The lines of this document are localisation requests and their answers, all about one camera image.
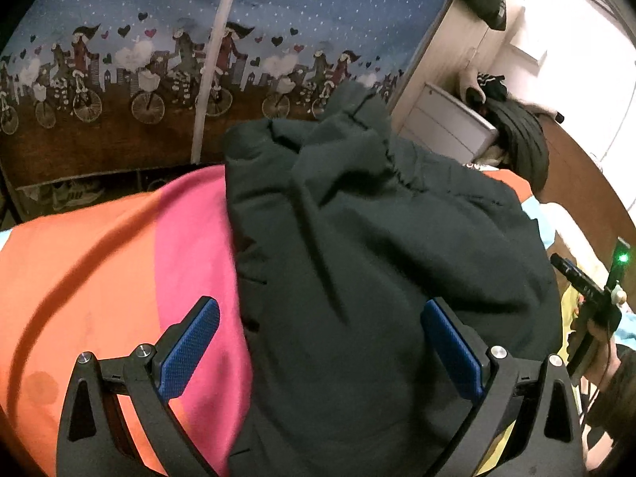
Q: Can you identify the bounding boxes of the pile of dark clothes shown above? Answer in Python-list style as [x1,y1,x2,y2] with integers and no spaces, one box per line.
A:
[461,72,550,194]

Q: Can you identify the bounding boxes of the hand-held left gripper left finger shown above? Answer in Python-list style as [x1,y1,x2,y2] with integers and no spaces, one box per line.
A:
[56,297,220,477]

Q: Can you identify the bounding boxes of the brown wooden headboard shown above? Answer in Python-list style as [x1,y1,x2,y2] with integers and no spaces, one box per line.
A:
[534,114,631,271]

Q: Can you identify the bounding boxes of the white drawer unit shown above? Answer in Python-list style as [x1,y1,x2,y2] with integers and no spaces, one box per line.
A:
[401,82,499,165]

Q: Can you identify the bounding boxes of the black padded jacket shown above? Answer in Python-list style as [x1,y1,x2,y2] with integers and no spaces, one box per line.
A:
[222,82,570,477]

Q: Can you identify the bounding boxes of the blue printed curtain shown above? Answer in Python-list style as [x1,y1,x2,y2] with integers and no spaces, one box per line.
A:
[0,0,470,204]

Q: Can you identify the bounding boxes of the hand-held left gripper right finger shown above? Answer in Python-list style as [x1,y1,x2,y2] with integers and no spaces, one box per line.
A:
[421,298,584,477]

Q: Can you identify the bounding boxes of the colourful striped bed sheet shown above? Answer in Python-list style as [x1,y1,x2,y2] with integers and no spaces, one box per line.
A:
[0,164,597,477]

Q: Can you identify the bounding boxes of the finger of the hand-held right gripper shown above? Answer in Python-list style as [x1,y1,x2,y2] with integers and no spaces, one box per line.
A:
[550,252,606,304]

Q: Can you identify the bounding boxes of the person's right hand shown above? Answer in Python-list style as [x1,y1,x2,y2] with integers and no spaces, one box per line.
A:
[570,303,624,383]

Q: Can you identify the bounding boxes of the white strip on curtain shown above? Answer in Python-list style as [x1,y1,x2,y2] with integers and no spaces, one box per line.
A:
[191,0,246,165]

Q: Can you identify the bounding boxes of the light wooden wardrobe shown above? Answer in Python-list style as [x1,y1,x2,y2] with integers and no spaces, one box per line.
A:
[388,0,504,110]

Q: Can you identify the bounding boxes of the grey sneakers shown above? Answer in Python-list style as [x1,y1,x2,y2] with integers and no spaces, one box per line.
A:
[48,179,108,210]

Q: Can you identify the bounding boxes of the person's right forearm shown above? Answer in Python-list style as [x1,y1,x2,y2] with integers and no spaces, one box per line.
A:
[586,358,636,477]

